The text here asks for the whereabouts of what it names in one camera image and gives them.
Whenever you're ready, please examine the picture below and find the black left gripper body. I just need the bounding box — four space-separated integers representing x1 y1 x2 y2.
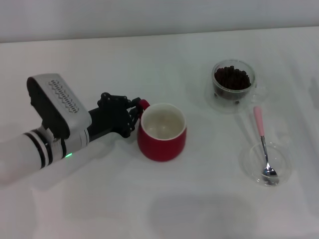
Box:
87 92 133 141

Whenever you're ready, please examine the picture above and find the red ceramic mug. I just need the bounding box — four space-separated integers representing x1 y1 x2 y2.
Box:
137 99 187 162

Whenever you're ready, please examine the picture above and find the pink handled metal spoon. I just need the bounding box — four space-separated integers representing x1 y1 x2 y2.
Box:
253 106 279 186

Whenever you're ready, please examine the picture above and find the coffee beans pile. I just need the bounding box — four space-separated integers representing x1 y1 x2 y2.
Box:
214 65 252 91

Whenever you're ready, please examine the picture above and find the clear glass cup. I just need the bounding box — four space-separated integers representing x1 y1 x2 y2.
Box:
212 59 269 104

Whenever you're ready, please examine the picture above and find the clear glass saucer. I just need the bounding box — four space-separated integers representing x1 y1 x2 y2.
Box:
204 74 260 115

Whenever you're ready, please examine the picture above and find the small clear glass dish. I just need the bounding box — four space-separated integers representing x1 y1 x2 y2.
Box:
240 141 293 188

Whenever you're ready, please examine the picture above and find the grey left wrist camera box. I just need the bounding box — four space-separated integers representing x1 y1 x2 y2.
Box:
26 73 92 139

